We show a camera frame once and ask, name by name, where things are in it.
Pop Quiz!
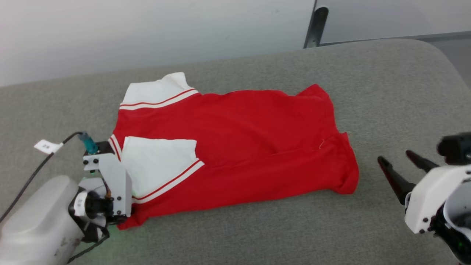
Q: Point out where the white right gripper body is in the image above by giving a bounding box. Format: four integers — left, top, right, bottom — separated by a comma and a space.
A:
404, 164, 471, 234

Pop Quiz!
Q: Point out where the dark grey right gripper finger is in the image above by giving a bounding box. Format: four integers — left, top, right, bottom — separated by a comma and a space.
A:
377, 156, 417, 205
406, 149, 439, 174

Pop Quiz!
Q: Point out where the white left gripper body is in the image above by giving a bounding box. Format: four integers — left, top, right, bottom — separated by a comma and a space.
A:
73, 152, 133, 225

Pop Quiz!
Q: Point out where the red and white jersey shirt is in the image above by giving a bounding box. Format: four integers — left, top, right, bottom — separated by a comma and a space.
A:
109, 72, 360, 231

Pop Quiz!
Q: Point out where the grey skirting board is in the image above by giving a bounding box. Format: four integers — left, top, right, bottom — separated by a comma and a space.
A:
319, 31, 471, 47

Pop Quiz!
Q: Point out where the grey door panel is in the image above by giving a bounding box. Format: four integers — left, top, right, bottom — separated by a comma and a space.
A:
316, 0, 471, 41

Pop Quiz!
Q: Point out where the teal cable connector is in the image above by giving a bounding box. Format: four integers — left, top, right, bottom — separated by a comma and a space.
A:
79, 131, 99, 155

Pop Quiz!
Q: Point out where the white cable label tag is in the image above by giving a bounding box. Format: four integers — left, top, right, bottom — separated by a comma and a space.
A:
33, 139, 64, 154

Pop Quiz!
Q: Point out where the black door handle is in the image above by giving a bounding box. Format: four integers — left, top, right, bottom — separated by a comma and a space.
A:
304, 6, 329, 49

